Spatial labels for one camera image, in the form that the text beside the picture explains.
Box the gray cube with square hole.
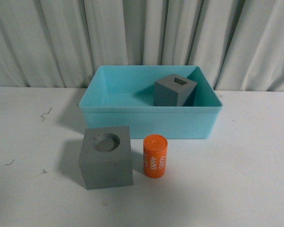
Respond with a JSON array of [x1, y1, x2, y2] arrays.
[[153, 74, 197, 106]]

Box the gray cube with round hole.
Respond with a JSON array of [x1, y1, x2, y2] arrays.
[[79, 126, 133, 190]]

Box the light blue plastic box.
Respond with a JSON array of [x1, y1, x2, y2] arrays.
[[79, 65, 223, 139]]

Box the orange cylinder part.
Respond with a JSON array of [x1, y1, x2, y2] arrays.
[[143, 134, 168, 178]]

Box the white pleated curtain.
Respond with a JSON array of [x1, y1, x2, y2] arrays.
[[0, 0, 284, 92]]

